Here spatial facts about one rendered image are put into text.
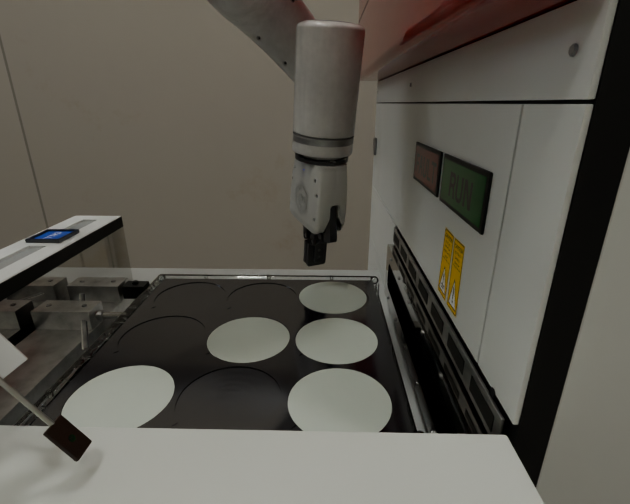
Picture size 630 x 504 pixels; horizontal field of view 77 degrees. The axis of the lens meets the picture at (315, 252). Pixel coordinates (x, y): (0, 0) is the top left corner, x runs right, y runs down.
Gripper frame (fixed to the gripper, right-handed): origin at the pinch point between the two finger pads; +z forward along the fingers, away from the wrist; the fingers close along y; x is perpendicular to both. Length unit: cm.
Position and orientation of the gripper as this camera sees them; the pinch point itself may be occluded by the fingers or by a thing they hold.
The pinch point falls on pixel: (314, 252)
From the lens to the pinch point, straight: 62.3
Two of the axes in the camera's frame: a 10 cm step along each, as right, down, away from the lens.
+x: 9.0, -1.6, 4.1
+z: -0.6, 8.8, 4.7
